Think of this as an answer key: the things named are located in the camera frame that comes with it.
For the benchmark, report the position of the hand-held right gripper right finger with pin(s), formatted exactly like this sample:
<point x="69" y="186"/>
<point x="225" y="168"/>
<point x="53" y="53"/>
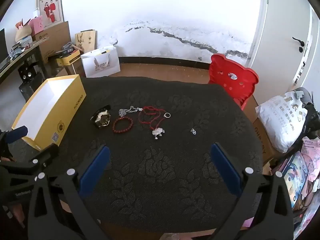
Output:
<point x="225" y="170"/>

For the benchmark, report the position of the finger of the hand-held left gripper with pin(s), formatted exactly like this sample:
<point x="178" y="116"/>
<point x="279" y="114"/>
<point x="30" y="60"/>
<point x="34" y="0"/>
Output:
<point x="48" y="152"/>
<point x="16" y="132"/>

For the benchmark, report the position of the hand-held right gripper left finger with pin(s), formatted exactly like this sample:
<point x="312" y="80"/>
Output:
<point x="96" y="165"/>

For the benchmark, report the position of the black and gold wristwatch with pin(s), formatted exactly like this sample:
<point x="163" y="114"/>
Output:
<point x="102" y="118"/>

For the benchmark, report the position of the small silver charm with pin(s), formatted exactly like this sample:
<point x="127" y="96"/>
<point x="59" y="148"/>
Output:
<point x="193" y="131"/>

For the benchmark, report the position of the yellow cardboard box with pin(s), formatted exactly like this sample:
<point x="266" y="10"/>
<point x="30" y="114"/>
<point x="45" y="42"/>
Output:
<point x="72" y="100"/>

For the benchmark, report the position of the person's left hand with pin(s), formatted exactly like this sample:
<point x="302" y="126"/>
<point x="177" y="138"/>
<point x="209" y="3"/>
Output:
<point x="18" y="213"/>

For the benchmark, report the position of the black speaker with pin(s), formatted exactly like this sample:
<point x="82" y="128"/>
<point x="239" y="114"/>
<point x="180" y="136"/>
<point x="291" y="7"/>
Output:
<point x="27" y="73"/>

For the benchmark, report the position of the black floral tablecloth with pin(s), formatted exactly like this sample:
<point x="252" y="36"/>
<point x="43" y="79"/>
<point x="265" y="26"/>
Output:
<point x="162" y="175"/>

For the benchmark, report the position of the colourful picture book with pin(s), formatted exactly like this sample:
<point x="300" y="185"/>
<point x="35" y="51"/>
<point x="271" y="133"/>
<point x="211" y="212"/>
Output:
<point x="296" y="175"/>

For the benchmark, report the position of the white printed plastic sack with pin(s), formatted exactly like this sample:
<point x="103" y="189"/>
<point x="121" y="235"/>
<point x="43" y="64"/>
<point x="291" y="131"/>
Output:
<point x="277" y="120"/>

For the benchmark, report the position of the black desk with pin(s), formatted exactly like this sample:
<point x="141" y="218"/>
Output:
<point x="22" y="57"/>

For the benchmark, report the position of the pink printed packets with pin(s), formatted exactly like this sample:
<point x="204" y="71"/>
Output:
<point x="311" y="155"/>

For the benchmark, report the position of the small brown cardboard box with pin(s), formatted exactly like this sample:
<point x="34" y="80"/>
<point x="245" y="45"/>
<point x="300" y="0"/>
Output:
<point x="78" y="67"/>

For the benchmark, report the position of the red bear-shaped plastic chair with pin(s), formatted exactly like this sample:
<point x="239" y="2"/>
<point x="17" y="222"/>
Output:
<point x="225" y="80"/>

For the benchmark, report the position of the flat yellow box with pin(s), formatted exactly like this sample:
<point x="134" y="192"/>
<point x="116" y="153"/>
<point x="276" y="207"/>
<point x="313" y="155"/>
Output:
<point x="68" y="58"/>

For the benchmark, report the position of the beige woven bag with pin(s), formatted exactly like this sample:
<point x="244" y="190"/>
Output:
<point x="23" y="32"/>

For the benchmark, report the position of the white paper shopping bag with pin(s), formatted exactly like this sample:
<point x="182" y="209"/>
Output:
<point x="100" y="65"/>

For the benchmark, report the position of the large brown cardboard box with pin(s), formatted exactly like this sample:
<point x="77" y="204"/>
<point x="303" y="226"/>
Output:
<point x="55" y="37"/>

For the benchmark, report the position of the grey and black clothing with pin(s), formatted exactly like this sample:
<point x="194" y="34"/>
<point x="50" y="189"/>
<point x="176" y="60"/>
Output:
<point x="311" y="110"/>

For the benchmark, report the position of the pink gift bag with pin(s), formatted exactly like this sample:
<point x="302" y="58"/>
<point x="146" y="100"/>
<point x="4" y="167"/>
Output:
<point x="37" y="26"/>

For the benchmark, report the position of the kraft paper bag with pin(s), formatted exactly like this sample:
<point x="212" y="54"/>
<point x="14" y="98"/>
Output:
<point x="86" y="40"/>

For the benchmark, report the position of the framed family photo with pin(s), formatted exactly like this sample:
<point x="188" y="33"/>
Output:
<point x="50" y="10"/>

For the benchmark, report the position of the white door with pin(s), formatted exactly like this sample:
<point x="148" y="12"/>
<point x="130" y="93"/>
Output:
<point x="280" y="55"/>

